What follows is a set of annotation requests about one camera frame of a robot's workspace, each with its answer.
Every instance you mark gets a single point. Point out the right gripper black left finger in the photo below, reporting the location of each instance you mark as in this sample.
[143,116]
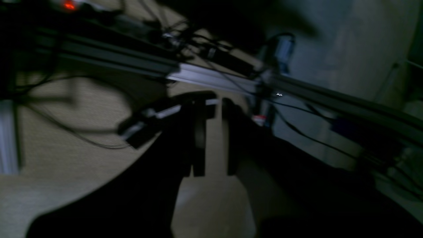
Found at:
[197,109]

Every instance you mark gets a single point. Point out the aluminium frame rail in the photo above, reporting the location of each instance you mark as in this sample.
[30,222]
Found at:
[130,52]

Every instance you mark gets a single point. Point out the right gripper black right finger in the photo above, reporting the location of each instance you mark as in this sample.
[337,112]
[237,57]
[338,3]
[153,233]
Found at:
[240,138]

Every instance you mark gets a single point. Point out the black power strip red switch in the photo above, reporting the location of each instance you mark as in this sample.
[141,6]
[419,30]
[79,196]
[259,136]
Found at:
[86,8]

